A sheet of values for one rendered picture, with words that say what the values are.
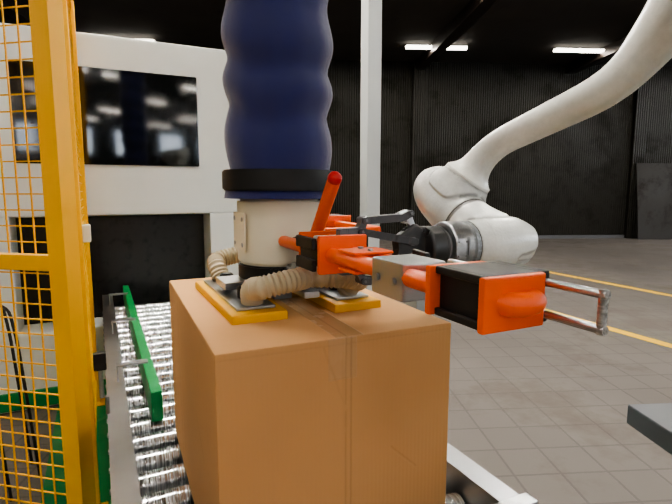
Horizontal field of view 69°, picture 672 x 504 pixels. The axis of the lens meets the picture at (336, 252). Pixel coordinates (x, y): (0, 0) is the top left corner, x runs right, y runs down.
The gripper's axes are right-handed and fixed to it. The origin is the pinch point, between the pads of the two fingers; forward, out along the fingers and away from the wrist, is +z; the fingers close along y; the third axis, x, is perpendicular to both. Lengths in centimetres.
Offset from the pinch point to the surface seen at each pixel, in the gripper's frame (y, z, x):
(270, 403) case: 21.2, 12.4, -4.2
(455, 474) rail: 49, -31, 5
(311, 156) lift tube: -15.9, -2.5, 16.0
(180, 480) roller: 55, 20, 37
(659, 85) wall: -256, -1148, 658
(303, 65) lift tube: -32.1, -1.1, 16.7
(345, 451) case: 31.3, 0.2, -4.6
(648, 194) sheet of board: -6, -1122, 644
